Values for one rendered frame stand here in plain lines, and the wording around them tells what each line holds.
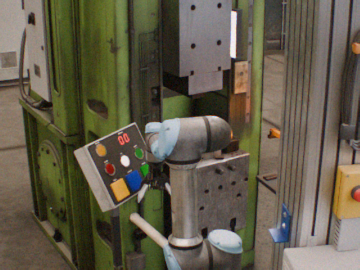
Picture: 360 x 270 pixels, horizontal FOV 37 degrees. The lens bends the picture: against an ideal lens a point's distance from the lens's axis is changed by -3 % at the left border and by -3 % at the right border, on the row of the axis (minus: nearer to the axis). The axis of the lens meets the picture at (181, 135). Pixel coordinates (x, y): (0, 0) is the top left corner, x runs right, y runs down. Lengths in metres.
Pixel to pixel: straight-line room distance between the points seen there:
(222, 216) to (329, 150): 1.60
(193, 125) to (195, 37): 0.95
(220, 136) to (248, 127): 1.40
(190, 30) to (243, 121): 0.73
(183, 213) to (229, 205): 1.18
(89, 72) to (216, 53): 0.69
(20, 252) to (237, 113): 1.78
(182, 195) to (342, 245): 0.54
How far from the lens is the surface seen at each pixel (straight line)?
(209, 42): 2.61
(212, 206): 2.84
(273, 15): 9.78
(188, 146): 1.66
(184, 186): 1.71
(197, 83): 2.61
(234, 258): 1.85
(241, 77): 2.93
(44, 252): 3.80
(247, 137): 3.10
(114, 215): 2.49
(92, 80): 2.92
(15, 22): 7.75
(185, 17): 2.51
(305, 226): 1.46
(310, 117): 1.34
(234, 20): 2.82
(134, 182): 2.33
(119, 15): 2.50
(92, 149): 2.23
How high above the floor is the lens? 2.02
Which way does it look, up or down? 21 degrees down
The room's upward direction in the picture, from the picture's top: straight up
